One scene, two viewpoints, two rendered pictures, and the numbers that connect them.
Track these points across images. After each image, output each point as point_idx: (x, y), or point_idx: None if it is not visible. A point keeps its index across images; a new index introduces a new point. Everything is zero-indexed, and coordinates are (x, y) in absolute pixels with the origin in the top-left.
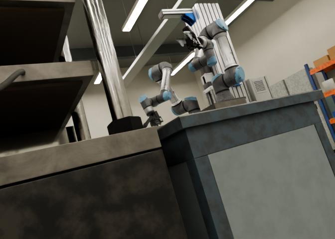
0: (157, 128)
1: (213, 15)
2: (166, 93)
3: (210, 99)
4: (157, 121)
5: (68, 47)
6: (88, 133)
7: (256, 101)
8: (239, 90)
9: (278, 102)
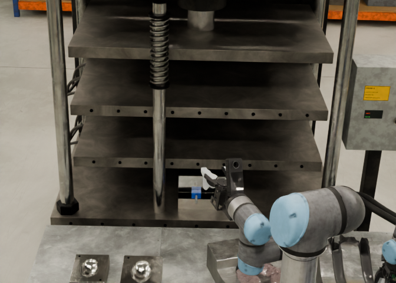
0: (208, 249)
1: None
2: (382, 245)
3: None
4: (388, 274)
5: (154, 113)
6: (154, 191)
7: (30, 271)
8: None
9: None
